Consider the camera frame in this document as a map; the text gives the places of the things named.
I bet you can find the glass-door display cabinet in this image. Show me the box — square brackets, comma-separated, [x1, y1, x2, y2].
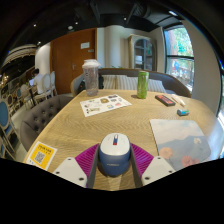
[128, 33, 158, 72]

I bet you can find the white sticker sheet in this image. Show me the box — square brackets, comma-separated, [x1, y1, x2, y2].
[79, 93, 133, 118]

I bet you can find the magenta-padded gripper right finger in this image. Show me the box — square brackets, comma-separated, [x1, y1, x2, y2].
[129, 142, 177, 188]

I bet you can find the green drink can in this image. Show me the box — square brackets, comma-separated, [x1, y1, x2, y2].
[136, 70, 150, 100]

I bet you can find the landscape print mouse pad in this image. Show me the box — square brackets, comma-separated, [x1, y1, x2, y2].
[149, 118, 212, 172]

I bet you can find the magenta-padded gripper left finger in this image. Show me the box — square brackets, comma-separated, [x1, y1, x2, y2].
[52, 143, 101, 189]

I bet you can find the wooden door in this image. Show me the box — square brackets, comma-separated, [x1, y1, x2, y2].
[49, 27, 98, 96]

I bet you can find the striped cushion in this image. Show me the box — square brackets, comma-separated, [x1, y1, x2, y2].
[101, 74, 167, 94]

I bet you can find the small teal packet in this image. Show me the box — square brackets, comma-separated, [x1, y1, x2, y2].
[176, 108, 191, 117]

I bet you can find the person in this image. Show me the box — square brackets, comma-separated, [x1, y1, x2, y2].
[28, 68, 45, 96]

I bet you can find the black backpack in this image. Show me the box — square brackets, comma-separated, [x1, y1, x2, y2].
[77, 73, 105, 94]

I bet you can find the blue and white computer mouse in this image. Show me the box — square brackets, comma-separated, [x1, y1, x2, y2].
[97, 132, 132, 177]

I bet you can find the brown curved sofa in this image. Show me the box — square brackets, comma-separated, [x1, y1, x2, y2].
[69, 67, 192, 99]

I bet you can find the clear shaker bottle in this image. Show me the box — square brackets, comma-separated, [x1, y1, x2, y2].
[81, 58, 101, 98]

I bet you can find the yellow code sticker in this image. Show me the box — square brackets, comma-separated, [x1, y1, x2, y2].
[25, 140, 58, 172]

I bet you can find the black and red box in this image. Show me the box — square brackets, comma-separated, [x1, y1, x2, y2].
[154, 94, 177, 108]

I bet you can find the grey tufted armchair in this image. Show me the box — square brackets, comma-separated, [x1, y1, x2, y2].
[19, 94, 75, 153]

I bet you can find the group of white chairs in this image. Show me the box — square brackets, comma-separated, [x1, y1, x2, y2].
[14, 70, 58, 109]

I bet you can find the white plastic packet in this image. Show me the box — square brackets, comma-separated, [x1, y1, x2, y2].
[170, 93, 187, 108]

